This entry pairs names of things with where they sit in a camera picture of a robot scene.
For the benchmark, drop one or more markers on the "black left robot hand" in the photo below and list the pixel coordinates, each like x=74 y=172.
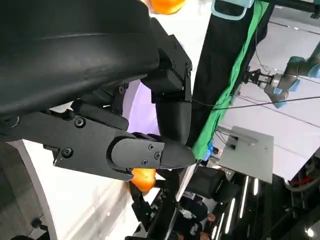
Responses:
x=75 y=62

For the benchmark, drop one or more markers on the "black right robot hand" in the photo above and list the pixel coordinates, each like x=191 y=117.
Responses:
x=142 y=210

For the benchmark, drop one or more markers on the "person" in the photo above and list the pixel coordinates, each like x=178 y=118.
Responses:
x=195 y=217

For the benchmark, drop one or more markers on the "lilac plate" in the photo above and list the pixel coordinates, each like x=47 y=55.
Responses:
x=145 y=112

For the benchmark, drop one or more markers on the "green cloth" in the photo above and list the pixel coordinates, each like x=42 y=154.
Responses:
x=212 y=130

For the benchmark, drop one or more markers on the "grey metal box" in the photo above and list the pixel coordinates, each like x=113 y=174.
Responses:
x=250 y=152

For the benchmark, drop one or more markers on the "black backdrop cloth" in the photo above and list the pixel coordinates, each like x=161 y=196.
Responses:
x=220 y=62

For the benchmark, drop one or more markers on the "black overhead bar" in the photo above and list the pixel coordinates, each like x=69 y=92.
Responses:
x=295 y=6

